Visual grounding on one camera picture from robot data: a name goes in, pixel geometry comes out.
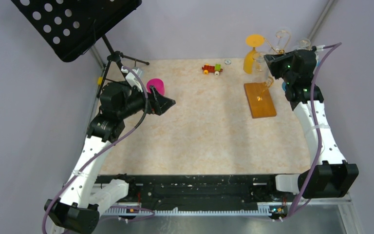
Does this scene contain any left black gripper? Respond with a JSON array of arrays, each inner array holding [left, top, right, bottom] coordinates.
[[117, 81, 175, 118]]

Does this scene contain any clear wine glass front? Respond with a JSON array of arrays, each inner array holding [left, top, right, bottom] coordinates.
[[252, 52, 268, 83]]

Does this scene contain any pink wine glass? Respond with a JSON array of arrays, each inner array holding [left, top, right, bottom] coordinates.
[[146, 78, 165, 96]]

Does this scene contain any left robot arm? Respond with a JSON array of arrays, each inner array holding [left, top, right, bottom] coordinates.
[[41, 82, 176, 234]]

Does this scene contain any yellow wine glass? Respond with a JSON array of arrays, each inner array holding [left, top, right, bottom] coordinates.
[[243, 34, 264, 75]]

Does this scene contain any clear wine glass right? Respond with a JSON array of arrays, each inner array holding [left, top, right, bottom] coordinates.
[[294, 38, 312, 50]]

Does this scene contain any colourful toy train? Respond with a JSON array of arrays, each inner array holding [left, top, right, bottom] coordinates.
[[201, 64, 223, 76]]

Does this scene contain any black perforated music stand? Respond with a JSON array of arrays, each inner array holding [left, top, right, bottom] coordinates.
[[10, 0, 150, 99]]

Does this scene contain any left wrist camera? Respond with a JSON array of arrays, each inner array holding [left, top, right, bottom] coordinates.
[[121, 67, 144, 91]]

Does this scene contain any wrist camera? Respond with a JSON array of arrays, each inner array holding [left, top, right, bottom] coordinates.
[[121, 67, 144, 91], [311, 45, 326, 53]]

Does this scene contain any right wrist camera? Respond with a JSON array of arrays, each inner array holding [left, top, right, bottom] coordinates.
[[311, 45, 326, 53]]

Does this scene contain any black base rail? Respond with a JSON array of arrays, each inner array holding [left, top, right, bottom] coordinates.
[[95, 174, 295, 211]]

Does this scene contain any aluminium frame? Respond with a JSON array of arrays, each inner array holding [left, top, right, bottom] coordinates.
[[94, 198, 364, 234]]

